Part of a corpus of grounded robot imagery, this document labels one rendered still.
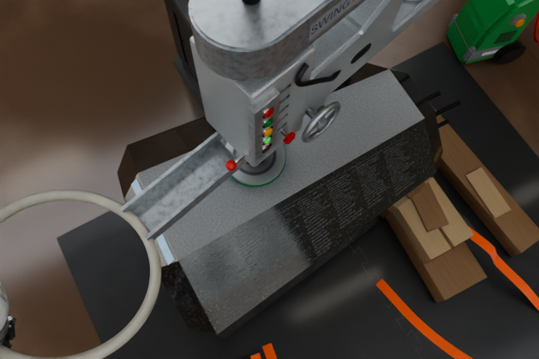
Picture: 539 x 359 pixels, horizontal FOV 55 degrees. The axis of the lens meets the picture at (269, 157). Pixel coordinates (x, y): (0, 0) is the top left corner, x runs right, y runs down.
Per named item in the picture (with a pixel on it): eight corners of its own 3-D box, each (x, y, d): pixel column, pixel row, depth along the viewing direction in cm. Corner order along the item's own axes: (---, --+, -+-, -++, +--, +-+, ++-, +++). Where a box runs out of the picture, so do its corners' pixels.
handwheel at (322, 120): (315, 100, 158) (321, 74, 145) (339, 121, 156) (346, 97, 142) (280, 130, 154) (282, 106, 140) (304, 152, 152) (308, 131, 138)
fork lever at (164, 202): (286, 70, 170) (287, 61, 165) (328, 107, 165) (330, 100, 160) (115, 204, 149) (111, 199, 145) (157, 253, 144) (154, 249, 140)
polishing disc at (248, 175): (239, 195, 173) (239, 194, 172) (213, 143, 180) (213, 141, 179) (295, 170, 177) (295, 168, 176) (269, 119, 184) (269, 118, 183)
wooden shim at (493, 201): (464, 175, 261) (465, 175, 259) (480, 167, 262) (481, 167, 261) (493, 219, 252) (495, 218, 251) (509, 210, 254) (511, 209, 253)
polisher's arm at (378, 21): (391, -17, 184) (434, -142, 139) (440, 22, 178) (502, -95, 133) (238, 106, 164) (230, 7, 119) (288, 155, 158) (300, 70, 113)
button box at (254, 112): (269, 137, 142) (272, 85, 115) (277, 143, 141) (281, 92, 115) (248, 155, 139) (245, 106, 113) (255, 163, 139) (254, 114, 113)
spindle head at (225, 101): (289, 56, 167) (299, -47, 126) (338, 100, 162) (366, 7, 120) (205, 123, 158) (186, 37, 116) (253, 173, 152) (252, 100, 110)
